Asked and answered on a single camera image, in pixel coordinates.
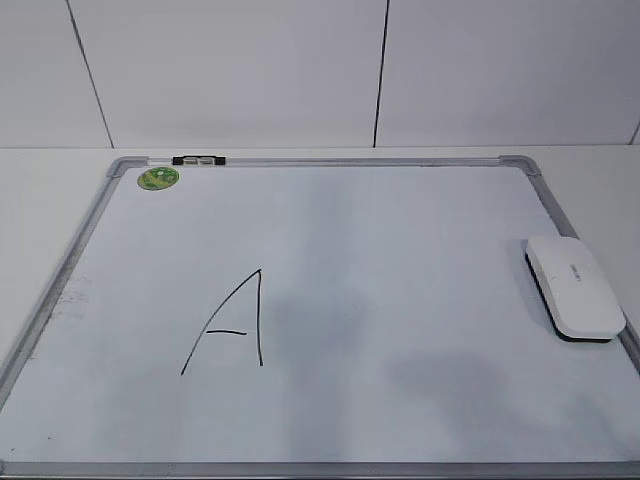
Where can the white board with aluminium frame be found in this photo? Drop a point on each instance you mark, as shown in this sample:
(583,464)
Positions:
(314,318)

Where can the black board hanging clip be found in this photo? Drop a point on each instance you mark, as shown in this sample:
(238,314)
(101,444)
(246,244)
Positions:
(201,160)

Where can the white whiteboard eraser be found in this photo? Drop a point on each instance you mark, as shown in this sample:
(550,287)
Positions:
(580,300)

